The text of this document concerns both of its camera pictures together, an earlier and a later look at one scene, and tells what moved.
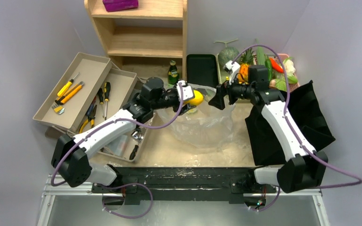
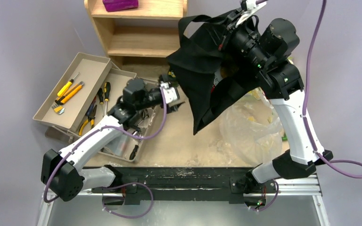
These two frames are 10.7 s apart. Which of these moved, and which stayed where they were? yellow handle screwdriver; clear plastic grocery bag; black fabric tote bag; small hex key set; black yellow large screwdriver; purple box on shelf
Moved: clear plastic grocery bag; black fabric tote bag
Stayed: black yellow large screwdriver; purple box on shelf; yellow handle screwdriver; small hex key set
